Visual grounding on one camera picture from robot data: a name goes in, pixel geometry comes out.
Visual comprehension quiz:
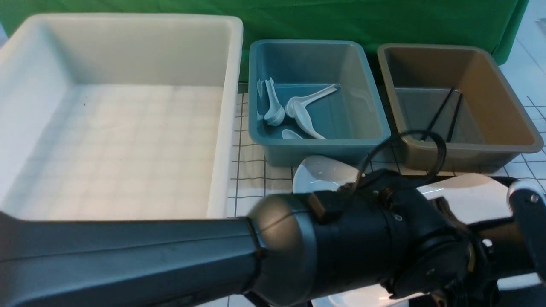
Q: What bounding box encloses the white fork in teal bin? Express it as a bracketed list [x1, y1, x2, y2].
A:
[256, 78, 264, 122]

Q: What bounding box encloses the small white bowl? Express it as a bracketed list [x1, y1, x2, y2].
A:
[292, 155, 359, 194]
[311, 284, 410, 307]

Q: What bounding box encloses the large white square plate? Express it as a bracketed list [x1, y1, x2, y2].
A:
[419, 174, 545, 307]

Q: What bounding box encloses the black chopstick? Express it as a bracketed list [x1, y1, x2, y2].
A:
[445, 93, 464, 142]
[426, 87, 455, 131]

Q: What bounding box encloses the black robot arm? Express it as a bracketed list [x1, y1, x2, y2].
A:
[1, 170, 545, 307]

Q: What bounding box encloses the white spoon long handle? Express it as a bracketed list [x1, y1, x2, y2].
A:
[284, 84, 337, 118]

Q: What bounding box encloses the teal plastic bin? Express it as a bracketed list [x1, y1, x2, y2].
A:
[248, 39, 391, 167]

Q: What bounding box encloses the white spoon centre front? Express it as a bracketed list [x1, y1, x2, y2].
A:
[293, 102, 326, 140]

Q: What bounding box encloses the white spoon bottom edge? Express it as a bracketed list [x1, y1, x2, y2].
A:
[281, 130, 304, 139]

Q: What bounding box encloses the brown plastic bin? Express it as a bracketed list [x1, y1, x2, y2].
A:
[377, 43, 544, 172]

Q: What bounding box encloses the white spoon leaning left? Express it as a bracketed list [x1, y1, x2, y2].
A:
[263, 77, 285, 127]

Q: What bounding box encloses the green cloth backdrop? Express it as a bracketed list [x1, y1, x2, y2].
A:
[0, 0, 528, 82]

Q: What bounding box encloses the black serving tray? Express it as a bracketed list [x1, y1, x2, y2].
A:
[422, 173, 545, 307]

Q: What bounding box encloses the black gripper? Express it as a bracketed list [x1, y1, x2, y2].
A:
[386, 198, 534, 307]

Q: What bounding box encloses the large white plastic bin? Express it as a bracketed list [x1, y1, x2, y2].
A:
[0, 13, 243, 221]

